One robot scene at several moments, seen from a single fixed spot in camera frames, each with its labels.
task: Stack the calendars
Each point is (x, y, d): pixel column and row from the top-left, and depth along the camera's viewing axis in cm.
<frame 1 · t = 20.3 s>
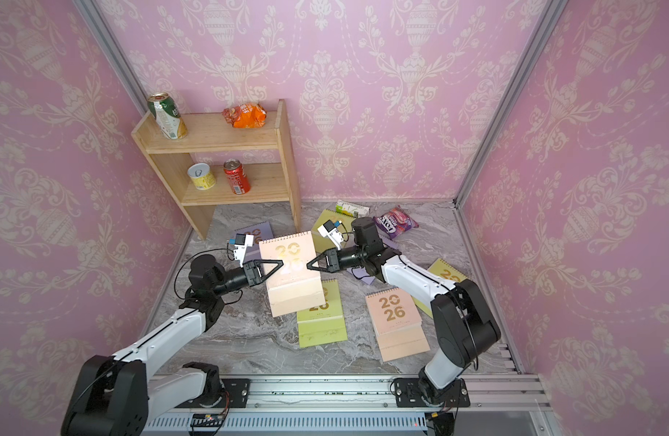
left hand: (282, 269, 75), fingers closed
right hand: (310, 267, 76), fingers closed
yellow tin can: (201, 176, 94), point 28 cm above the table
red soda can: (237, 177, 89), point 30 cm above the table
green juice carton: (354, 210, 115), point 5 cm above the table
purple snack bag: (394, 222, 111), point 4 cm above the table
purple calendar left: (261, 232, 111), on the table
green calendar back: (345, 231, 78), point 28 cm above the table
purple calendar right: (360, 273, 74), point 23 cm above the table
pink calendar left: (294, 286, 76), point 20 cm above the table
green calendar centre: (324, 323, 89), on the table
pink calendar right: (397, 328, 87), on the table

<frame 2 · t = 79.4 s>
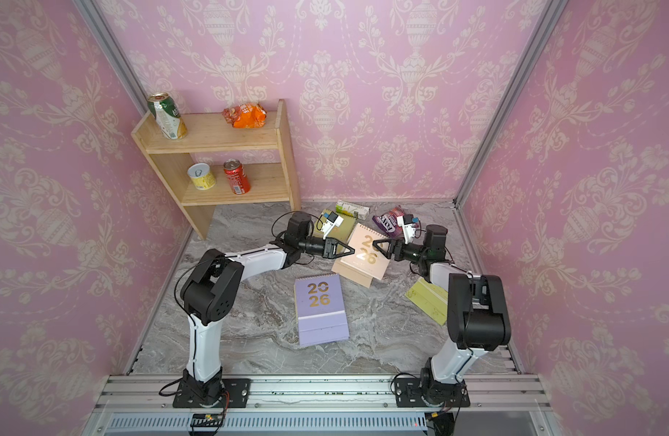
left hand: (351, 254, 85), fingers closed
right hand: (380, 242, 90), fingers open
purple calendar right: (320, 310, 87), point 5 cm above the table
pink calendar right: (367, 262, 89), point 12 cm above the table
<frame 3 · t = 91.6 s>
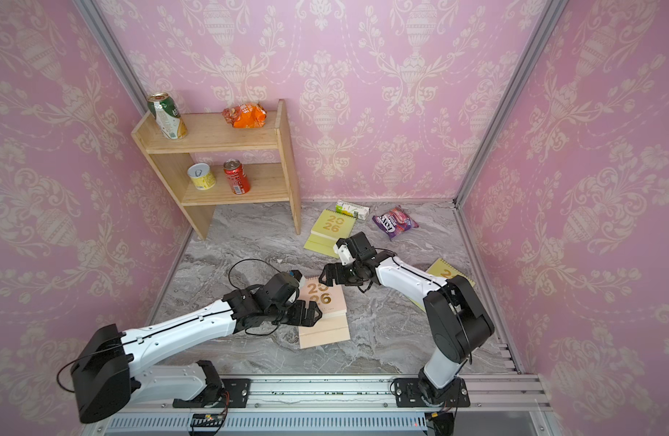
left hand: (311, 317, 79), fingers open
right hand: (330, 279, 87), fingers open
pink calendar right: (333, 325, 83), point 6 cm above the table
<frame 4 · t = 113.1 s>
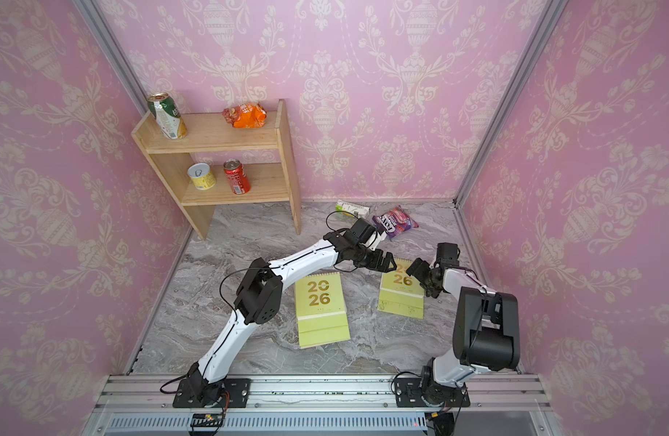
left hand: (386, 266, 91), fingers open
right hand: (416, 274, 95), fingers open
green calendar back: (321, 312, 84), point 7 cm above the table
